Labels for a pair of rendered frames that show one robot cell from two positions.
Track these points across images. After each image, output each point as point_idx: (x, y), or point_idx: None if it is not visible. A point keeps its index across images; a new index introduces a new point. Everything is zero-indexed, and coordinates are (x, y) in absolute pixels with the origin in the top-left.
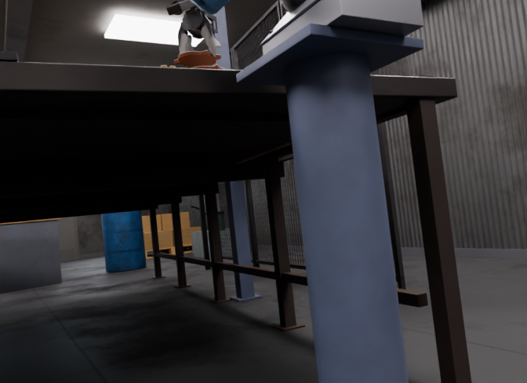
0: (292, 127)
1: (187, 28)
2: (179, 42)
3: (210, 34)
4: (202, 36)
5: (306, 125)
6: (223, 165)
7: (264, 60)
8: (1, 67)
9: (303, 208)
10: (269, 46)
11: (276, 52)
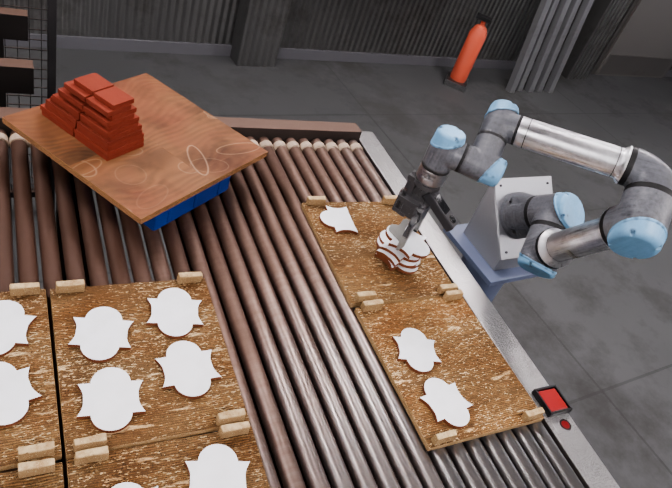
0: (487, 294)
1: (420, 220)
2: (409, 234)
3: (424, 218)
4: (420, 222)
5: (496, 293)
6: None
7: (515, 280)
8: None
9: None
10: (504, 262)
11: (524, 278)
